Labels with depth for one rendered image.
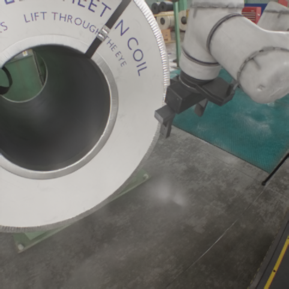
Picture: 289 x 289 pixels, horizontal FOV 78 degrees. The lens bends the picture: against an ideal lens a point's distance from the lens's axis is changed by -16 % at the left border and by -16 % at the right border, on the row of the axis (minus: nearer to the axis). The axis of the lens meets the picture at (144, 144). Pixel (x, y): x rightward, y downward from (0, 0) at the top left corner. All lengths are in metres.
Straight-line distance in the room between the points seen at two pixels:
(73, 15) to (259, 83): 0.67
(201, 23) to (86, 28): 0.53
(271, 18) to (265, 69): 0.52
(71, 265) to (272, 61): 1.22
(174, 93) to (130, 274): 0.92
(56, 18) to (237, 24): 0.60
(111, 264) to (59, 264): 0.30
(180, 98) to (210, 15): 0.18
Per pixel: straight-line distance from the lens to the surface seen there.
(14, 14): 0.77
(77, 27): 0.81
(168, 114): 0.47
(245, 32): 0.32
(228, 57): 0.32
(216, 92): 0.42
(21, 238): 1.48
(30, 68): 3.29
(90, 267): 1.21
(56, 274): 1.26
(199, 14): 0.37
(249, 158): 1.77
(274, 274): 0.85
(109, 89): 0.88
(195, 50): 0.39
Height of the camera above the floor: 1.05
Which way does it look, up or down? 34 degrees down
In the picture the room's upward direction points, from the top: 7 degrees counter-clockwise
